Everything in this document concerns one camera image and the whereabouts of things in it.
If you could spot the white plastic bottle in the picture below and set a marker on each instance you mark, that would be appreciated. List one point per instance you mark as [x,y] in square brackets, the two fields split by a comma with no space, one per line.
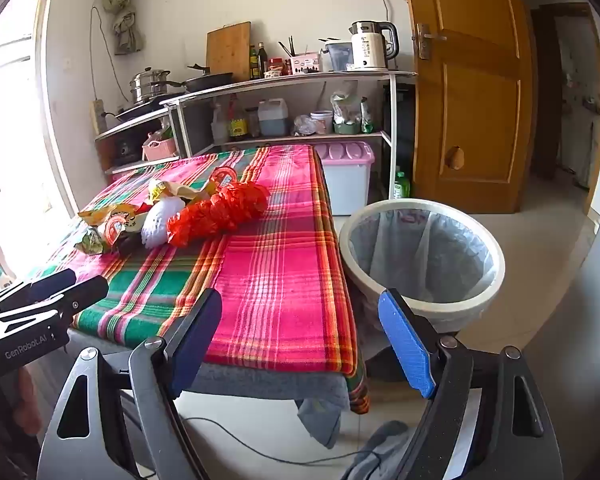
[219,125]

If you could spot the window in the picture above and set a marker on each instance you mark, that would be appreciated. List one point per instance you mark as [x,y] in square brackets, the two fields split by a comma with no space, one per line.
[10,110]

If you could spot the water filter pitcher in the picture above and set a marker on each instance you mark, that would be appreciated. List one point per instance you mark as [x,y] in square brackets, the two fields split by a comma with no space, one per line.
[337,55]

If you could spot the tall white shelf rack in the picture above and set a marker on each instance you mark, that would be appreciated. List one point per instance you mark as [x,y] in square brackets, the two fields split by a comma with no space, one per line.
[300,77]

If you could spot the black small appliance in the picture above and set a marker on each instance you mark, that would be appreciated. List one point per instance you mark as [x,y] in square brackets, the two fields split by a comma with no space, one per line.
[125,150]

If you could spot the steel steamer pot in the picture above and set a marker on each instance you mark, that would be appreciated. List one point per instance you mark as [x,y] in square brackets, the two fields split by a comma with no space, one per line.
[150,85]

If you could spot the white food bag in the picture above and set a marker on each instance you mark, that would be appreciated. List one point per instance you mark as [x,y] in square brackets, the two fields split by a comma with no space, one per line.
[341,105]

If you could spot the tied hanging curtain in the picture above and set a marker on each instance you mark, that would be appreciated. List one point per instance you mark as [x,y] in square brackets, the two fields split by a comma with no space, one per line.
[122,10]

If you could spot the green bowl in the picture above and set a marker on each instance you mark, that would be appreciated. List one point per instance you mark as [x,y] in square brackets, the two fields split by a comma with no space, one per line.
[347,127]

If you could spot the dark sauce bottle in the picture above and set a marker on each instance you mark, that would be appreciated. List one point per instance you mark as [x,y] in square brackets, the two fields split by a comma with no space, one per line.
[262,60]

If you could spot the red plastic bag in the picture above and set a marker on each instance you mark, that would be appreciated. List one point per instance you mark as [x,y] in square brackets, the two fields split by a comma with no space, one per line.
[220,210]

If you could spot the pink utensil holder box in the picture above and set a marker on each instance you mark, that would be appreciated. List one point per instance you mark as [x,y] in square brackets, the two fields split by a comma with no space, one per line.
[305,64]

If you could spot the green drink bottle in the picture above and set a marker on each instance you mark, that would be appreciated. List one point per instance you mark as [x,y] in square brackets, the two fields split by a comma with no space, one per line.
[401,185]

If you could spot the grey cloth under tablecloth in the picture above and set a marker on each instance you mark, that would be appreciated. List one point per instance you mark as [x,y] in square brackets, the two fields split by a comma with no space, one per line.
[260,385]

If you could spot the grey plastic jug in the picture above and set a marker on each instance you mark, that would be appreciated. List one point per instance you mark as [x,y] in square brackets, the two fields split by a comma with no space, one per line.
[272,117]

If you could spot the white plastic tub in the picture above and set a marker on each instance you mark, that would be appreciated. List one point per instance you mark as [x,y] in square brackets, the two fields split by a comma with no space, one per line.
[321,122]

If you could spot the red round lid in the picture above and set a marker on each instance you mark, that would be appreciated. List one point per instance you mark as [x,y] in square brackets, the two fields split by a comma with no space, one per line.
[223,175]

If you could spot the wooden cutting board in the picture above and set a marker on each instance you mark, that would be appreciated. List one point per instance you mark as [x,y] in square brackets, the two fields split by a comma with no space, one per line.
[228,50]

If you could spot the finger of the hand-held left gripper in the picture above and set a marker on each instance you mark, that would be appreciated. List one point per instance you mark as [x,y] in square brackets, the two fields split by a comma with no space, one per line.
[40,285]
[82,295]

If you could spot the power strip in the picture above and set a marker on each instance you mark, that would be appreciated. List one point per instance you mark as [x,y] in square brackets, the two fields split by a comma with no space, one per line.
[97,112]

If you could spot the white electric kettle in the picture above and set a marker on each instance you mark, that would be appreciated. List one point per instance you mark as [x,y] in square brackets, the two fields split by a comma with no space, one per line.
[372,45]

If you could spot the wooden door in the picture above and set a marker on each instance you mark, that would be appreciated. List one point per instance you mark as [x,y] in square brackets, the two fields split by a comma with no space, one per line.
[475,110]

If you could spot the red jar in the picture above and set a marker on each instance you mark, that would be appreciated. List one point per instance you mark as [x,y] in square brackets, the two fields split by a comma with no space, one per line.
[276,65]

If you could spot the white round trash bin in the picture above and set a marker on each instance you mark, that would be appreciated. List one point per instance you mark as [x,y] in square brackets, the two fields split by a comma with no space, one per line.
[351,260]

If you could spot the green snack wrapper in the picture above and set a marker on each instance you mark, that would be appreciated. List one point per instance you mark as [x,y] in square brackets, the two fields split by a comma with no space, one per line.
[87,243]

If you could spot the black frying pan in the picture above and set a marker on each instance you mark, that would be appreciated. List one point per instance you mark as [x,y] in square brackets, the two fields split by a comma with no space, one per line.
[207,80]

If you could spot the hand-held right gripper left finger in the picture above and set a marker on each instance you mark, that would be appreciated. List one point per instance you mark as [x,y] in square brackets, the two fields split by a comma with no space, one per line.
[200,332]

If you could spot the plaid tablecloth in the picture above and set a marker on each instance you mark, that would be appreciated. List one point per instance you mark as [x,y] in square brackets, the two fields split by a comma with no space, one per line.
[280,260]

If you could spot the green white packet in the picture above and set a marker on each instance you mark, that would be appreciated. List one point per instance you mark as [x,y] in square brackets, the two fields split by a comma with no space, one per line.
[368,115]

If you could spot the clear plastic bin liner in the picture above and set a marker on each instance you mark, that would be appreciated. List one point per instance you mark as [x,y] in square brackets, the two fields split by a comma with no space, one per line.
[430,250]

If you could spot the clear plastic bag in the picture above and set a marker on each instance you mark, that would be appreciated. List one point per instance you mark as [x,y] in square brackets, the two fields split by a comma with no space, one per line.
[304,126]

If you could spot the white foam fruit net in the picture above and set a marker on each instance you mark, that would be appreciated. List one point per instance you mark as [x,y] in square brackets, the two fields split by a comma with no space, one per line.
[160,222]

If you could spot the cream crumpled wrapper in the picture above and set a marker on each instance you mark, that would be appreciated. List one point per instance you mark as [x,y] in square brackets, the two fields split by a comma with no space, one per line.
[192,193]

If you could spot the yellow label sauce bottle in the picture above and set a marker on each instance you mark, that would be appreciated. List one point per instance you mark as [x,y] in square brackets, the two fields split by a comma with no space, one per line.
[254,64]

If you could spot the cooking oil bottle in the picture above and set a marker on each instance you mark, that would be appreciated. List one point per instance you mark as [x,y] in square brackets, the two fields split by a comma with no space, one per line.
[237,122]

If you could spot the black induction cooker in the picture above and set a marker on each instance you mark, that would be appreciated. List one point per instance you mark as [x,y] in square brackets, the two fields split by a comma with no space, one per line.
[140,108]

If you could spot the low white shelf rack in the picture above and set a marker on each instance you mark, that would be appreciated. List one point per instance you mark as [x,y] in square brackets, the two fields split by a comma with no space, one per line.
[130,127]

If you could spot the dark chopsticks bundle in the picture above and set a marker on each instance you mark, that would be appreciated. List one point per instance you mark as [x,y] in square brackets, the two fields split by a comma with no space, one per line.
[288,49]

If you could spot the pink lid storage box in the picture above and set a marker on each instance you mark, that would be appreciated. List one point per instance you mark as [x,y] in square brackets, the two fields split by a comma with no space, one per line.
[347,170]

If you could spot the pink plastic basket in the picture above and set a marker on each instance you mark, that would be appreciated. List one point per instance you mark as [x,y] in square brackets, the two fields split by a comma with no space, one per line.
[159,149]

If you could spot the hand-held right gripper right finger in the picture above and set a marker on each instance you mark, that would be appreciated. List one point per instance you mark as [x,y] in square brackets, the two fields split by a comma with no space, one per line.
[405,340]

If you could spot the yellow orange snack wrapper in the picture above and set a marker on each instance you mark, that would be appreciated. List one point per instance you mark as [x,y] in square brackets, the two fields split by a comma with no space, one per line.
[110,222]

